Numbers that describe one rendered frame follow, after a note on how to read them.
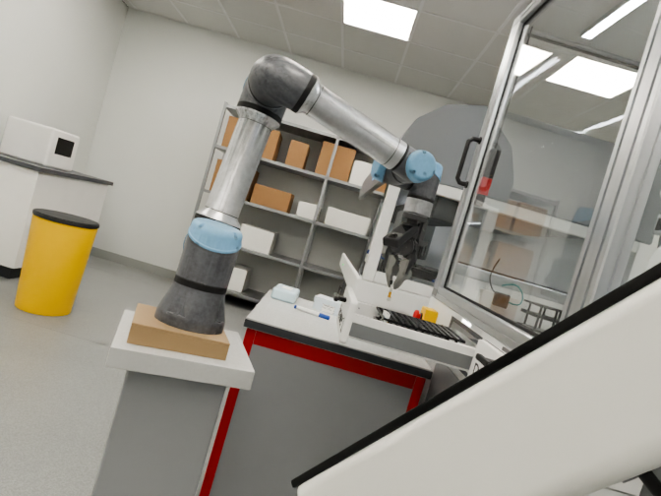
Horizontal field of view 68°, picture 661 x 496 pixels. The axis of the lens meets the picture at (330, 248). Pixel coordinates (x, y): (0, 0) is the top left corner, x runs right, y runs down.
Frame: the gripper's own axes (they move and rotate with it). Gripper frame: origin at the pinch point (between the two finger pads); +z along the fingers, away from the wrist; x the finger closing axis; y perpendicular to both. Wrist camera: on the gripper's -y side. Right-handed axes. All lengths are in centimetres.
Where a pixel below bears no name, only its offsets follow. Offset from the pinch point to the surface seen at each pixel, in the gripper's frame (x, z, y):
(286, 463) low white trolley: 18, 62, 0
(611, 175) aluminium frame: -49, -32, -25
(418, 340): -14.6, 10.8, -5.7
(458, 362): -23.7, 13.5, 1.1
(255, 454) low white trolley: 25, 62, -6
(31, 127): 378, -23, 46
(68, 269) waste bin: 255, 63, 41
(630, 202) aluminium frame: -53, -27, -29
